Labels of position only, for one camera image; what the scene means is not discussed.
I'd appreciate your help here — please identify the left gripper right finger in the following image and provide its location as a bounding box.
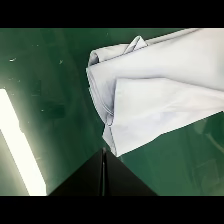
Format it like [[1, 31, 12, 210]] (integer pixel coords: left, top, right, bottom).
[[104, 147, 159, 197]]

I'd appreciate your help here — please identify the pale blue shirt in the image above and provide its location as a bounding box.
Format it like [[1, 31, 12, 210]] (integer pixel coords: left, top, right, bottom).
[[85, 27, 224, 158]]

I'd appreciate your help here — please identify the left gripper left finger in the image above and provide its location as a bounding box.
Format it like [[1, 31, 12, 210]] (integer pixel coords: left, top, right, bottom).
[[48, 147, 105, 197]]

